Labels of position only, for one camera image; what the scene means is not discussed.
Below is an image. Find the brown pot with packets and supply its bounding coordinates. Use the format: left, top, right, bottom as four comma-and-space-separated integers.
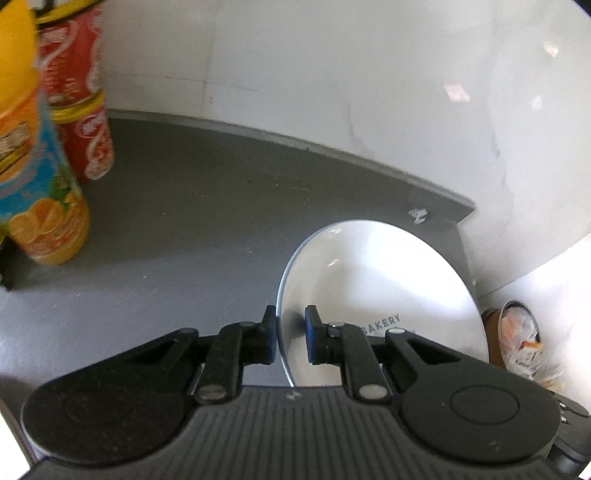
481, 300, 544, 380

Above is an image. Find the upper red drink can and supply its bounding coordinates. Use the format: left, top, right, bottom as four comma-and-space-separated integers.
37, 1, 103, 108

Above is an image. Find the small white bakery plate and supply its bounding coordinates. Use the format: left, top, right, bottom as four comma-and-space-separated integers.
276, 220, 489, 387

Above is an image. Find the orange juice bottle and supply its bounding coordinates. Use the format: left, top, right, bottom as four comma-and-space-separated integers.
1, 1, 90, 265

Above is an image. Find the small white clip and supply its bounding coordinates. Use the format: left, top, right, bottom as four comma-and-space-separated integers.
408, 208, 429, 225

